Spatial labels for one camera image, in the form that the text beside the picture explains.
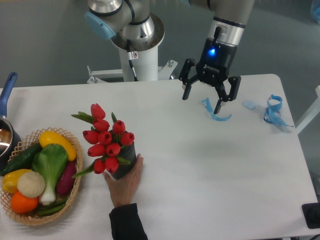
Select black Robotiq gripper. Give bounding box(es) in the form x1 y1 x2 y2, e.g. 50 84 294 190
178 38 242 115

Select woven wicker basket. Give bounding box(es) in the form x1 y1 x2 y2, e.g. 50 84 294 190
0 127 84 226

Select small pale blue cap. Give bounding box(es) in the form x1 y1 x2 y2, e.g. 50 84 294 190
242 100 256 110

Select blue ribbon strip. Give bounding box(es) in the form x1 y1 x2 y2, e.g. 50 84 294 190
200 97 232 122

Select white garlic bulb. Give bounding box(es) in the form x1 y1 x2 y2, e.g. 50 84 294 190
17 171 46 198

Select black device at edge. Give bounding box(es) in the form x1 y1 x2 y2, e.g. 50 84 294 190
301 202 320 229

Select blue object top right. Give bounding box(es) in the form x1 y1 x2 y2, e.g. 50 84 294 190
310 0 320 21

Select red tulip bouquet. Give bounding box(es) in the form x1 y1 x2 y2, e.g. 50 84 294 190
72 103 135 179

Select white frame leg right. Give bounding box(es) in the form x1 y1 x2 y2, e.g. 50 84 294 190
295 85 320 134

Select orange fruit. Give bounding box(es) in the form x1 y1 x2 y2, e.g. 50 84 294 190
10 191 39 214

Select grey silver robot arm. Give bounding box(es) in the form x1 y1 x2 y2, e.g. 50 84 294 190
84 0 254 115

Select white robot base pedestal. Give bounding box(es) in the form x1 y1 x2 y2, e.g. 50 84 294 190
117 45 158 82

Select green bean pods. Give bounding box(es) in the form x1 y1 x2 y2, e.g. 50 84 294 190
35 198 67 217

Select yellow squash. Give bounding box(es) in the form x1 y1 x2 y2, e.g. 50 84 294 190
39 130 77 161

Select yellow bell pepper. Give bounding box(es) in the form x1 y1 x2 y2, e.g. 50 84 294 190
1 169 32 194

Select green bok choy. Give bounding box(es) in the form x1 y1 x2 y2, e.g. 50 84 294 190
31 143 68 206

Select blue handled saucepan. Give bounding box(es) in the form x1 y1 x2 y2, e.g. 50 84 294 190
0 72 21 171

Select dark green cucumber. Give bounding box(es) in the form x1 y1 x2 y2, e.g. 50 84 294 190
0 142 42 177

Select person's hand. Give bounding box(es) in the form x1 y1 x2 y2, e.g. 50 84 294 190
103 153 144 208

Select black sleeved forearm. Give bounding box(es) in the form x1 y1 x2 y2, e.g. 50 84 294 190
109 203 148 240

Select purple sweet potato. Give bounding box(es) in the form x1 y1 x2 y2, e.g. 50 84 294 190
56 161 77 195

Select dark grey ribbed vase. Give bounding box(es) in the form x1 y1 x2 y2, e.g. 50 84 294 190
111 142 137 180

